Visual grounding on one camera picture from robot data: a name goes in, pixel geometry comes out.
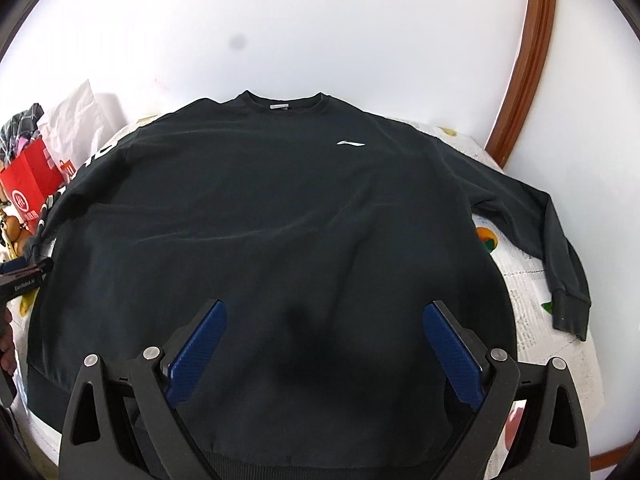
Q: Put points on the fruit print white tablecloth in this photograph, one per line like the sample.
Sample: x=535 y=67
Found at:
x=537 y=340

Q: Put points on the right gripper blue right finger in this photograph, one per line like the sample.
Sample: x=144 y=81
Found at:
x=551 y=440

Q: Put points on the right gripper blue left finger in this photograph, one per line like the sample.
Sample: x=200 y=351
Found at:
x=98 y=436

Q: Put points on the person's left hand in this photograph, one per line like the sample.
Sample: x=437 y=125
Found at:
x=7 y=346

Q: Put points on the stuffed toys pile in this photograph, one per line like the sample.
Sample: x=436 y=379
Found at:
x=14 y=233

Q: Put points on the plaid cloth in bag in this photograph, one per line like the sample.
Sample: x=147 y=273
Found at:
x=18 y=132

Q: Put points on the red paper shopping bag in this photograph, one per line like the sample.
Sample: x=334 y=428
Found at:
x=29 y=180

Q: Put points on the brown wooden door frame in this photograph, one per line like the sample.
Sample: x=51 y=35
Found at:
x=524 y=81

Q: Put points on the black sweatshirt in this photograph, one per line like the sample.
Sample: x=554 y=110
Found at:
x=326 y=231

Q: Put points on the white plastic bag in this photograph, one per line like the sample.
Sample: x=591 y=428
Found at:
x=79 y=126

